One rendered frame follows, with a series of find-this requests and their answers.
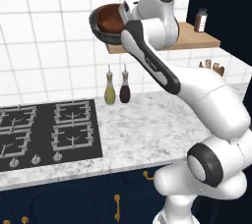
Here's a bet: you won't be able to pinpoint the narrow navy cabinet door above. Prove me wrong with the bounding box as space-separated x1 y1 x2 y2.
107 166 169 224

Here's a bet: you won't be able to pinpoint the dark brown sauce bottle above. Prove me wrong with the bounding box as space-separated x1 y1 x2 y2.
119 63 132 104

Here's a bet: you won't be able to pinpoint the brown spice jar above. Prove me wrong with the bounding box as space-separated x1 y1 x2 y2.
194 8 209 33

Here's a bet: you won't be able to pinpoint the large dark grey bowl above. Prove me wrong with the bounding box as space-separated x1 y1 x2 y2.
89 3 128 46

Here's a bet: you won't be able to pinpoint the wooden wall shelf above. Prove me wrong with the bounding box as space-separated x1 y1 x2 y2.
106 21 221 55

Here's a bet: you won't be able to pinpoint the yellow-green oil bottle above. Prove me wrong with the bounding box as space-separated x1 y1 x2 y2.
103 64 117 106

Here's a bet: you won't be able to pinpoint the wide navy cabinet door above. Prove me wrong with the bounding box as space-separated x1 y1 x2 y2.
0 176 110 224

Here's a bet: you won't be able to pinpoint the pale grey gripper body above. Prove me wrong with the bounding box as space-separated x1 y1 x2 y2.
117 0 133 27

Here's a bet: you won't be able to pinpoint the black gas hob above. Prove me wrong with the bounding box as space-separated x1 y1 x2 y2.
0 98 103 173

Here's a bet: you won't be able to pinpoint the curved gold handle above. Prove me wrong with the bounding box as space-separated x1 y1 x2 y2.
142 170 156 182

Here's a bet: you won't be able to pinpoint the brown wooden utensils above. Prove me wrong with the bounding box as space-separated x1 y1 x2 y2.
198 58 226 78

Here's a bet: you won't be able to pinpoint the silver hob knob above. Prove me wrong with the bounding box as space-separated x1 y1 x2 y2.
8 157 20 169
52 151 64 163
31 154 41 166

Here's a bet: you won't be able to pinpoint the tall navy cabinet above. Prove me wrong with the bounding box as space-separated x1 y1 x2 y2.
185 0 252 109

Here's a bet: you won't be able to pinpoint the small brown bowl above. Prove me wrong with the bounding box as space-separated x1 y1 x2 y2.
96 4 126 34

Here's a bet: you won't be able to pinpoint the long gold door handle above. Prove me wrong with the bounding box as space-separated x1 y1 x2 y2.
113 194 122 223

